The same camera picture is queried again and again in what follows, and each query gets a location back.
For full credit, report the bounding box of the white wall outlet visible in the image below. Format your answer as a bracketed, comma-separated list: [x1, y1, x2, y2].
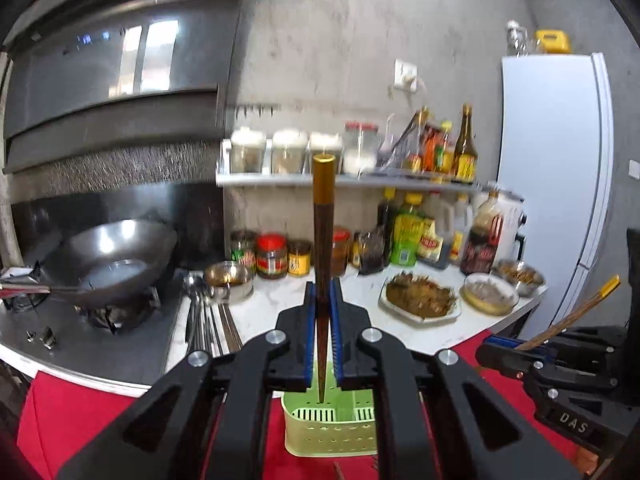
[393, 59, 418, 92]

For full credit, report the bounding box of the metal bowl with sauce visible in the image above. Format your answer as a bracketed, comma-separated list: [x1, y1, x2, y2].
[203, 261, 254, 303]

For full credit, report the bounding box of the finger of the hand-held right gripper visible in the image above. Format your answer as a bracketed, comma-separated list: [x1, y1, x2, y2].
[522, 326, 626, 363]
[475, 336, 621, 411]

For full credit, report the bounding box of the dark soy sauce bottle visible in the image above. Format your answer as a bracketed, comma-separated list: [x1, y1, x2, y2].
[377, 187, 399, 266]

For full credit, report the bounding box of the red-lidded glass jar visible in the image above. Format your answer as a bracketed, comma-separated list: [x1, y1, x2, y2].
[344, 121, 379, 177]

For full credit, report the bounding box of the steel range hood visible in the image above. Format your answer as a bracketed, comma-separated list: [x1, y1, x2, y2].
[0, 0, 251, 181]

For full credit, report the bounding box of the white plate of food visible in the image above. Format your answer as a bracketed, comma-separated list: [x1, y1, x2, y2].
[378, 270, 462, 323]

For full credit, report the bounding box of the red-lidded dark sauce jar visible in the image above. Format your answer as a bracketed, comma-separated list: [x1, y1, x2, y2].
[256, 233, 288, 281]

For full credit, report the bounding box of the green label jar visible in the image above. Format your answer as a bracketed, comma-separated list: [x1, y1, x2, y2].
[230, 230, 258, 277]

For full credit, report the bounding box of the large dark sauce bottle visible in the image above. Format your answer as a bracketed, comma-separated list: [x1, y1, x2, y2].
[460, 191, 503, 276]

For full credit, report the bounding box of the yellow label jar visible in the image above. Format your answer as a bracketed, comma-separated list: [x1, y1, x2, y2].
[287, 240, 313, 277]

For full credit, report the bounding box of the clear plastic bag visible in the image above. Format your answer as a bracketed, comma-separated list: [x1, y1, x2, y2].
[377, 110, 426, 171]

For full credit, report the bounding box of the stainless gas stove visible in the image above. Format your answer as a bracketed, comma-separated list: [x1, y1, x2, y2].
[0, 255, 188, 386]

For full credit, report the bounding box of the row of metal spoons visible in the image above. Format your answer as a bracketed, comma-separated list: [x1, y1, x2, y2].
[182, 272, 246, 358]

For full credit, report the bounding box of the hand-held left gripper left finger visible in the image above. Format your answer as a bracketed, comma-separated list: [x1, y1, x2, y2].
[57, 280, 321, 480]

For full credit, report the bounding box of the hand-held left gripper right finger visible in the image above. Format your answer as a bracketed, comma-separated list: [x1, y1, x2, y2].
[330, 277, 583, 480]

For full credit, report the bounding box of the yellow bowl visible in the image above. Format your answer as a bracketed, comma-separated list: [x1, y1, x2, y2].
[460, 272, 520, 317]

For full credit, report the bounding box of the yellow plastic container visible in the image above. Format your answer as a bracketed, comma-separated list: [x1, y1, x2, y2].
[535, 30, 572, 55]

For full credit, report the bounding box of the dark spice jar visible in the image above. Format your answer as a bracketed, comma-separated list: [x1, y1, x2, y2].
[357, 230, 386, 276]

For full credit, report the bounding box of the gold-capped wooden chopstick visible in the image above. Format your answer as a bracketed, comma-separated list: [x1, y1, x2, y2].
[312, 154, 337, 405]
[515, 275, 622, 352]

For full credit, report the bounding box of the white wall shelf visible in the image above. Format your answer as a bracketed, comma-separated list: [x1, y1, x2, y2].
[216, 140, 483, 193]

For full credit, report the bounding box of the metal bowl with food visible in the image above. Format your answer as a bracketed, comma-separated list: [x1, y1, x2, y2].
[492, 259, 547, 297]

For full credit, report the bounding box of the yellow-capped seasoning bottle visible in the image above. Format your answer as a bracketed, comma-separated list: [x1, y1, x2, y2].
[434, 121, 455, 175]

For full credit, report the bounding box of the dark metal wok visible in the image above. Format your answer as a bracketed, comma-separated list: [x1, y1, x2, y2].
[40, 219, 178, 308]

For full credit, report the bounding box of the white electric kettle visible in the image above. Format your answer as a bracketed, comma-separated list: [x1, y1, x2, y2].
[492, 190, 528, 261]

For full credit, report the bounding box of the red tablecloth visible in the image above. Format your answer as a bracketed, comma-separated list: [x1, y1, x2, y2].
[17, 325, 608, 480]

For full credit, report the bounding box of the red-lidded chili jar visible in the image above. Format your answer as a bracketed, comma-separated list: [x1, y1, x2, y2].
[331, 228, 351, 277]

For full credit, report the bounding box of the white-lidded spice container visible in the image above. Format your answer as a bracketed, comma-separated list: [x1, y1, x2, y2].
[230, 129, 266, 173]
[271, 130, 308, 173]
[308, 132, 343, 173]

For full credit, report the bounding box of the red-handled metal spatula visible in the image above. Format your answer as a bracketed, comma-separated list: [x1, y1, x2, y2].
[0, 280, 96, 301]

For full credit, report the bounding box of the white refrigerator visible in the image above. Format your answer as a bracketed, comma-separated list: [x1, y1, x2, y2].
[492, 52, 615, 331]

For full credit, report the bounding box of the green plastic utensil holder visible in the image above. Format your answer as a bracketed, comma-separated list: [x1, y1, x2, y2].
[281, 375, 378, 457]

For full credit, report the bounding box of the white plastic jug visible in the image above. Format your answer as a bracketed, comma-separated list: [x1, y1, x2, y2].
[447, 195, 473, 266]

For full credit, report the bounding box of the red label sauce bottle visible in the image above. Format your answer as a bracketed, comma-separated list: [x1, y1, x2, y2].
[420, 107, 446, 173]

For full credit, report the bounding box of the brown bottle with yellow label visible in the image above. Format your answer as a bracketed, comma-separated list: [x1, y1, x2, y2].
[452, 104, 478, 183]

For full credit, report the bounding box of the green plastic bottle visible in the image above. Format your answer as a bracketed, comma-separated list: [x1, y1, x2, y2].
[391, 192, 431, 267]

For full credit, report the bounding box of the wall hook rail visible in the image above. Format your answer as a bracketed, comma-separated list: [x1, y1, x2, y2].
[227, 102, 281, 117]

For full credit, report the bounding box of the white jug with red label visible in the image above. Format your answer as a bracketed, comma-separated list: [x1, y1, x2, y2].
[417, 195, 453, 266]

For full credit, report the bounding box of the clear glass jar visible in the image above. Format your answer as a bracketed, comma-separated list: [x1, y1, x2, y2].
[506, 21, 531, 57]

